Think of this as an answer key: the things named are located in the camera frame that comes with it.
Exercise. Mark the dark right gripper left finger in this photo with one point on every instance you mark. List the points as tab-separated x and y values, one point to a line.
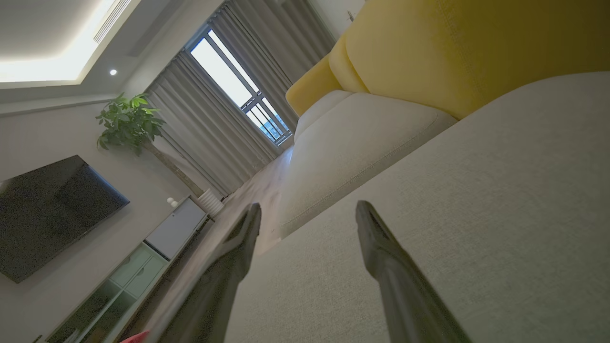
224	276

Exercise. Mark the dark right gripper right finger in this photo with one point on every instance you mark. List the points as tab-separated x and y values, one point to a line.
405	295

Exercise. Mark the red white basketball jersey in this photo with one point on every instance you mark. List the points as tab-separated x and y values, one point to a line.
136	338

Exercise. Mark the green grey television cabinet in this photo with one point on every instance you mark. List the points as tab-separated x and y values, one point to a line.
167	238

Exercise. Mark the white ribbed plant pot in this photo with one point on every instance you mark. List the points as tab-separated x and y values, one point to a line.
210	202

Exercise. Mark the small white figurine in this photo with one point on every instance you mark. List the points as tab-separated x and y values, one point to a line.
172	202

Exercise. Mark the grey curtain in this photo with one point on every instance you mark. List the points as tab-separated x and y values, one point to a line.
281	43
205	124

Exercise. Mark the green potted tree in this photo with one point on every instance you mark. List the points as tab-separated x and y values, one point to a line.
128	121

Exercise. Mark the small grey sofa seat cushion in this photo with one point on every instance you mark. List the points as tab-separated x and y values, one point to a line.
317	107

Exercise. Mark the balcony window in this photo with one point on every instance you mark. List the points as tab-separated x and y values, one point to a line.
224	71

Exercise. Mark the yellow sofa armrest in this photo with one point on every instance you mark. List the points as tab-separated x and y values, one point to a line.
312	90

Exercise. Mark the narrow yellow sofa backrest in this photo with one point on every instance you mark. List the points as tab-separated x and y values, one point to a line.
343	66

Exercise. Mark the large yellow sofa backrest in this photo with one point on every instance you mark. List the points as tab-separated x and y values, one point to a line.
476	47

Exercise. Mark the ceiling air vent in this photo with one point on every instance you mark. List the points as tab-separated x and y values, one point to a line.
110	20

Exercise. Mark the black wall television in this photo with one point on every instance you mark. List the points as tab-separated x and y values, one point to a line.
52	214

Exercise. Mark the white wall socket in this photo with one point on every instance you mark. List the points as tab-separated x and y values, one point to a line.
350	16

